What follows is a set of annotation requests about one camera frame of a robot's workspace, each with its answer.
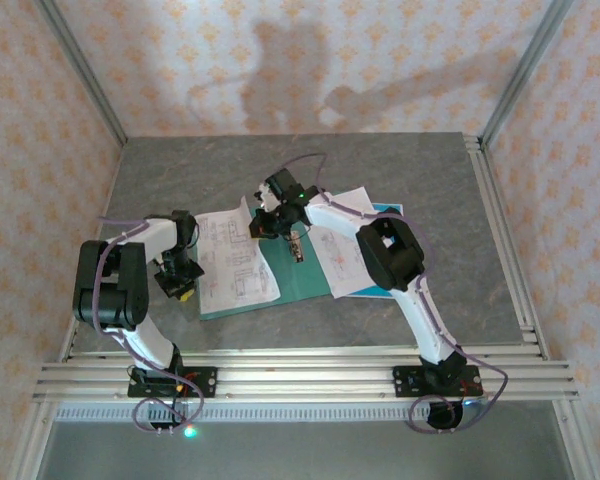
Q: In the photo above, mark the white technical drawing paper sheet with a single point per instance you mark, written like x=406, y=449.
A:
x=340, y=265
x=230, y=270

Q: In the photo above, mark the green file folder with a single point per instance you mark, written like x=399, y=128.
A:
x=290, y=280

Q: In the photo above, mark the light blue sheet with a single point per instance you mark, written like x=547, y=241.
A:
x=387, y=208

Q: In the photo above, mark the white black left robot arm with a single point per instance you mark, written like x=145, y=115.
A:
x=110, y=290

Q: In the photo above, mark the metal folder clip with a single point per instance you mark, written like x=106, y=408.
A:
x=296, y=250

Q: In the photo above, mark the wide aluminium front beam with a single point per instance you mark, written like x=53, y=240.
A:
x=305, y=382

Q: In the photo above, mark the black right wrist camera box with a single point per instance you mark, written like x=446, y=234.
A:
x=282, y=184

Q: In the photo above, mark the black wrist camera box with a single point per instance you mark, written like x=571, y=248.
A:
x=282, y=184
x=184, y=221

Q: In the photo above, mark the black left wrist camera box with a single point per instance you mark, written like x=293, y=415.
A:
x=184, y=221

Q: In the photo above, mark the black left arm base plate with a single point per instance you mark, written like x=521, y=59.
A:
x=207, y=382

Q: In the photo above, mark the aluminium side frame rail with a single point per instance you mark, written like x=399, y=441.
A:
x=107, y=200
x=504, y=240

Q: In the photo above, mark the aluminium table edge rail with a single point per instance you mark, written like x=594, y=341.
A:
x=305, y=352

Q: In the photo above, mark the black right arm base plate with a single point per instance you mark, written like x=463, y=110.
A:
x=405, y=381

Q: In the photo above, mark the aluminium frame leg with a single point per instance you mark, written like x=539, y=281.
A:
x=30, y=440
x=577, y=440

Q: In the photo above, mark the aluminium corner frame post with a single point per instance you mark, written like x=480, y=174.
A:
x=524, y=75
x=84, y=72

